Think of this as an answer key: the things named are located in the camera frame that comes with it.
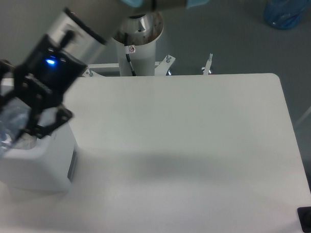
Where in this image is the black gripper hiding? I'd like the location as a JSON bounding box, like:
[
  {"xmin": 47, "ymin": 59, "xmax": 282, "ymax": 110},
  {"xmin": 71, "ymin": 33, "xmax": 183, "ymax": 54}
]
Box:
[{"xmin": 0, "ymin": 34, "xmax": 87, "ymax": 145}]

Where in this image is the crushed clear plastic bottle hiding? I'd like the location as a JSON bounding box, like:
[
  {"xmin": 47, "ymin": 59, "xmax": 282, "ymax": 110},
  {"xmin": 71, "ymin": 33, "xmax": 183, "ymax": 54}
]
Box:
[{"xmin": 0, "ymin": 98, "xmax": 31, "ymax": 157}]

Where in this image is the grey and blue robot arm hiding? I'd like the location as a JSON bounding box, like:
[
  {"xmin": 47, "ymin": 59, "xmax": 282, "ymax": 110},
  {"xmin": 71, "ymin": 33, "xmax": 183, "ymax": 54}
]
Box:
[{"xmin": 0, "ymin": 0, "xmax": 210, "ymax": 150}]

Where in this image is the white trash can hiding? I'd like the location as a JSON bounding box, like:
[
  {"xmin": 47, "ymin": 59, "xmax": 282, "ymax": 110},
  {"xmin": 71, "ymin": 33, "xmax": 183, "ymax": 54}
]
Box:
[{"xmin": 0, "ymin": 124, "xmax": 78, "ymax": 192}]

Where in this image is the blue plastic bag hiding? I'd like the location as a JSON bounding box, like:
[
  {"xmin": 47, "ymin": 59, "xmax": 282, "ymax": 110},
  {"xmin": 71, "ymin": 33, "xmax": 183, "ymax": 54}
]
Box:
[{"xmin": 263, "ymin": 0, "xmax": 311, "ymax": 30}]

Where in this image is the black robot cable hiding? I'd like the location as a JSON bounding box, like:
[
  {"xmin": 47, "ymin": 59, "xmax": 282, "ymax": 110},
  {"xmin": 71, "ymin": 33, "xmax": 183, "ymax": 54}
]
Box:
[{"xmin": 122, "ymin": 32, "xmax": 138, "ymax": 77}]

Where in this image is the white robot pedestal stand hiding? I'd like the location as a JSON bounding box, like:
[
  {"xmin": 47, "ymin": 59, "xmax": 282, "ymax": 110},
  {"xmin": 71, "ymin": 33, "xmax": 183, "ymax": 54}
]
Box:
[{"xmin": 81, "ymin": 9, "xmax": 216, "ymax": 82}]

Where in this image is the black clamp mount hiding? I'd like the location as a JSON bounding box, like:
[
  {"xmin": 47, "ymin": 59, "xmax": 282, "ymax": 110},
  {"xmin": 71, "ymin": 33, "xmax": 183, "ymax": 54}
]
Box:
[{"xmin": 297, "ymin": 206, "xmax": 311, "ymax": 233}]

